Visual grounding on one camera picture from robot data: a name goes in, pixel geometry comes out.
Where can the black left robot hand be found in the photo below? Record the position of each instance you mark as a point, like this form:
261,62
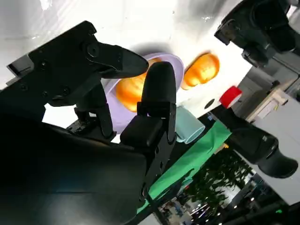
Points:
264,35

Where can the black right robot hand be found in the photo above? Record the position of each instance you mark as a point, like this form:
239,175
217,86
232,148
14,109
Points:
70,175

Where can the orange and white bread roll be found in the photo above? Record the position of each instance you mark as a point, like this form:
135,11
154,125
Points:
201,70
129,91

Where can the lilac plate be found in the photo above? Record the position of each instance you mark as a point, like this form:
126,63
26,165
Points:
178,70

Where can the pale green mug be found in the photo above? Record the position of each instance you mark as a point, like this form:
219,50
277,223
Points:
187,124

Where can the green cloth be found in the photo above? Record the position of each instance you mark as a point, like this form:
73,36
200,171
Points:
187,159

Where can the green plant foliage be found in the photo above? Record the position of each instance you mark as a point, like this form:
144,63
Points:
218,182

